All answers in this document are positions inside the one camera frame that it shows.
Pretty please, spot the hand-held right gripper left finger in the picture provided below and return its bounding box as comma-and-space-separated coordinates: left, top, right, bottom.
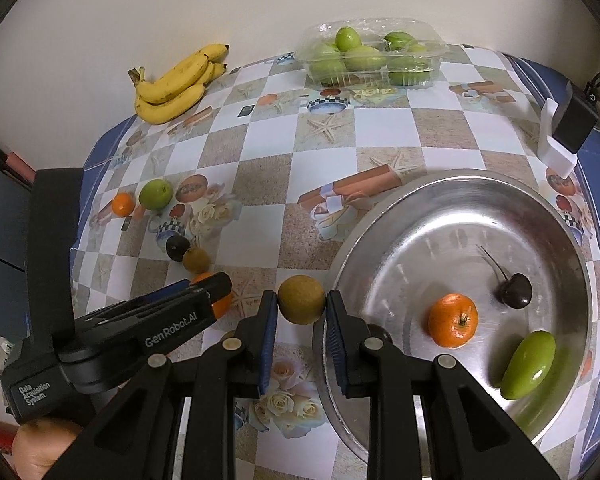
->
42, 290, 279, 480

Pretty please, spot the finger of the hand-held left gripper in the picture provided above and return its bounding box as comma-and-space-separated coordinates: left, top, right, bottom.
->
87, 281, 201, 317
195, 272, 233, 306

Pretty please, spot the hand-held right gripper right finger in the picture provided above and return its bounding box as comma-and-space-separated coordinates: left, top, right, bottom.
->
326, 290, 563, 480

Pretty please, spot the large orange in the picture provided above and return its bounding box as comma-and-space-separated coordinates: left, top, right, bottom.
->
190, 271, 233, 320

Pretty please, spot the brown longan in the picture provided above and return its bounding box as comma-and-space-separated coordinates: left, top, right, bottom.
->
278, 276, 327, 324
182, 246, 211, 274

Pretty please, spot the small orange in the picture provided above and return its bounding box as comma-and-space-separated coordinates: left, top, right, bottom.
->
111, 193, 136, 217

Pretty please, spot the round green apple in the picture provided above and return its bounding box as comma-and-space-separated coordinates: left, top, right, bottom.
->
138, 180, 173, 211

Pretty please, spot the medium orange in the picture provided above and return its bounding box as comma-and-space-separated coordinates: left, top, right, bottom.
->
428, 293, 479, 349

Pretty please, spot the stainless steel bowl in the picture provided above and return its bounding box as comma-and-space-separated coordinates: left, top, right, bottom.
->
312, 169, 594, 466

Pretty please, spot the dark cherry with stem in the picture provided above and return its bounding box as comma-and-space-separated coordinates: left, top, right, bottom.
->
477, 245, 533, 309

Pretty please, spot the oval green jujube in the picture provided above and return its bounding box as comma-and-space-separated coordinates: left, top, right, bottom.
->
500, 331, 556, 401

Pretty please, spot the person's left hand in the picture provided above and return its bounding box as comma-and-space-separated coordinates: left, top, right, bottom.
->
12, 417, 83, 480

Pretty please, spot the banana bunch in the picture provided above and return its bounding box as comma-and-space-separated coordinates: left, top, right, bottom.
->
127, 43, 229, 125

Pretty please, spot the pile of green jujubes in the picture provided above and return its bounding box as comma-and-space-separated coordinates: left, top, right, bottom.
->
311, 26, 431, 87

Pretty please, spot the clear plastic clamshell container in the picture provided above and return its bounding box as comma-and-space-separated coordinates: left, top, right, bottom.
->
295, 17, 450, 92

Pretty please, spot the black charger block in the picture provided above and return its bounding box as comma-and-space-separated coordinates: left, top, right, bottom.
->
551, 82, 598, 153

